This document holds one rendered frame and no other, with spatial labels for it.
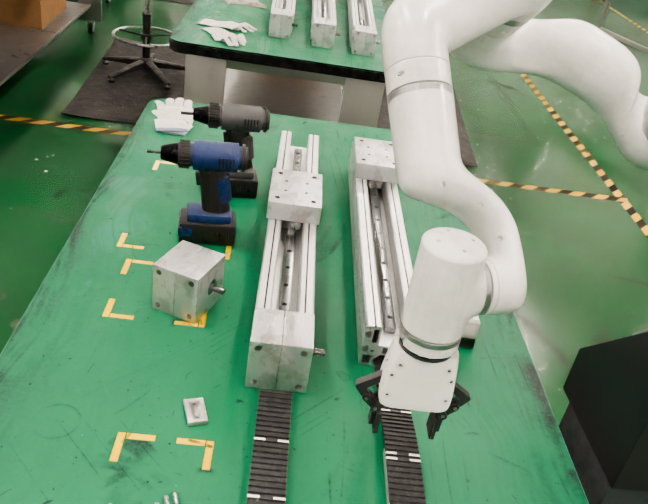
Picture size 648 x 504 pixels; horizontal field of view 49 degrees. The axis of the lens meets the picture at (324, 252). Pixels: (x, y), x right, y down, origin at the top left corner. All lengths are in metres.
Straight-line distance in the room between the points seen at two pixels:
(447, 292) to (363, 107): 2.13
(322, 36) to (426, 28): 2.01
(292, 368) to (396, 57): 0.50
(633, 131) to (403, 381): 0.59
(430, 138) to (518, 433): 0.53
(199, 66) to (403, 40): 2.02
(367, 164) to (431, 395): 0.79
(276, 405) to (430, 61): 0.55
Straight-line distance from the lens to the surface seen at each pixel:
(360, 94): 2.94
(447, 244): 0.87
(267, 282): 1.26
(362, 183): 1.67
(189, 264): 1.27
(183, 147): 1.42
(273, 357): 1.12
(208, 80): 2.96
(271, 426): 1.07
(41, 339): 1.26
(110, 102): 4.32
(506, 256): 0.94
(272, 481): 1.00
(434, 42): 0.99
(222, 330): 1.27
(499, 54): 1.16
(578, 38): 1.16
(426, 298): 0.89
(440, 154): 0.92
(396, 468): 1.05
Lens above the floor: 1.57
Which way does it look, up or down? 31 degrees down
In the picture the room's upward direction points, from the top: 10 degrees clockwise
